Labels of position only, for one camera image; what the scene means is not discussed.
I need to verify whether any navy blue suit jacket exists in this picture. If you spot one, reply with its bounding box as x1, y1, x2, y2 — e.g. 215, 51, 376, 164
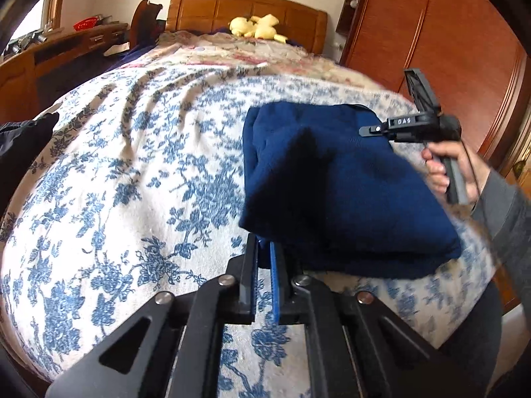
239, 101, 462, 279

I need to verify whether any grey right sleeve forearm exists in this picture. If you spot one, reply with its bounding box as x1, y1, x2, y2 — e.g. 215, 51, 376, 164
472, 171, 531, 329

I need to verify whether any right hand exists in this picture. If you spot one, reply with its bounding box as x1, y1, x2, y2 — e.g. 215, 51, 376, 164
421, 141, 491, 204

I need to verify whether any wooden door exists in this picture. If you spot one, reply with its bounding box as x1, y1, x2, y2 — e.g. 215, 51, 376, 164
499, 105, 530, 198

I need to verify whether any wooden louvered wardrobe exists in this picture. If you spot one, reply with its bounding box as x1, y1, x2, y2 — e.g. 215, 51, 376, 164
340, 0, 530, 167

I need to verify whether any blue floral white blanket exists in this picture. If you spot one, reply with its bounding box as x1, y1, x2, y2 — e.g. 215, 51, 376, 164
0, 62, 499, 398

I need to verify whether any yellow plush toy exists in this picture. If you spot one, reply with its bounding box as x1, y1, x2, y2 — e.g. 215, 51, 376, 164
229, 14, 288, 44

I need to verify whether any pink floral quilt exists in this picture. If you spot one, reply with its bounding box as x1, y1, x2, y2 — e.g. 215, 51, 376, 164
130, 31, 383, 90

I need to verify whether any wooden headboard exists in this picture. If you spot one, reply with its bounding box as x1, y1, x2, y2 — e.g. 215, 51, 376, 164
166, 0, 328, 55

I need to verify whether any dark wooden chair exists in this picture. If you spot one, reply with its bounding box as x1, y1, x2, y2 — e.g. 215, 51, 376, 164
129, 0, 165, 50

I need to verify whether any black garment at bedside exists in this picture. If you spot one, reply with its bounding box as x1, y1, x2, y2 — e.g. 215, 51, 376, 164
0, 112, 59, 214

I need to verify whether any wooden desk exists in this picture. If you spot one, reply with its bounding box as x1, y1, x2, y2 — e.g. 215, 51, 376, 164
1, 23, 128, 123

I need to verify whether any red basket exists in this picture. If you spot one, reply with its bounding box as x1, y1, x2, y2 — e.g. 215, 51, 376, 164
73, 16, 100, 32

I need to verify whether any window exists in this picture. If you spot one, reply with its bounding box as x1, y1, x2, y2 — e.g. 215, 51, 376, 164
10, 0, 63, 39

